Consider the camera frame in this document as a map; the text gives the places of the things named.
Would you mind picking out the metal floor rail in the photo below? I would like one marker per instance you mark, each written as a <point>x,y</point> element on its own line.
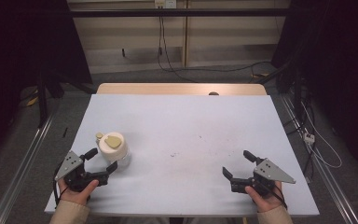
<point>21,168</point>
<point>323,168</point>

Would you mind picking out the black metal stand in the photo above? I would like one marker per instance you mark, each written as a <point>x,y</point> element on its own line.
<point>42,102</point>

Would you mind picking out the dark round table grommet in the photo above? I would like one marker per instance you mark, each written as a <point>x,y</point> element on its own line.
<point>213,93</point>

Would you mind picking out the white power strip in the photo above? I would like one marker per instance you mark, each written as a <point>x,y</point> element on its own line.
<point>309,138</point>

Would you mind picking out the wooden table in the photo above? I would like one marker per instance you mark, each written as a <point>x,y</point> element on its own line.
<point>167,88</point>

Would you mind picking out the person's left hand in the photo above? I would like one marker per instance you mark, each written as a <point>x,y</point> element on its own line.
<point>76,194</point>

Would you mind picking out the small black stick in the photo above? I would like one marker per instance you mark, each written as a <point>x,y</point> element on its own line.
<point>65,132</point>

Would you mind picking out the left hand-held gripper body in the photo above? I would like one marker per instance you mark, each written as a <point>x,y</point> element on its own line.
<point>74,177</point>

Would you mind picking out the black curtain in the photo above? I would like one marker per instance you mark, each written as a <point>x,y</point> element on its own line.
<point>28,40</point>
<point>338,46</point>

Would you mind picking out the black horizontal metal bar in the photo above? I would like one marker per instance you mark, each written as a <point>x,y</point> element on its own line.
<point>180,12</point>

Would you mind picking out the white wall socket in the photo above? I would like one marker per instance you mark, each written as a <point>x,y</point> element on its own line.
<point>165,3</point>

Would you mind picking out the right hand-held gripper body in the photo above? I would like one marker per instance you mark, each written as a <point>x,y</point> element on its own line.
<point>268,174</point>

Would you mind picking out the clear bottle with cream lid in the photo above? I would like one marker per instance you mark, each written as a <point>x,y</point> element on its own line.
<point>114,149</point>

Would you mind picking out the person's right hand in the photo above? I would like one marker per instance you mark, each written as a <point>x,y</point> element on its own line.
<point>265,201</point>

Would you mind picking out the light blue table mat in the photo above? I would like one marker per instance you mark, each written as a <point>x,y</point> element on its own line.
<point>183,130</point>

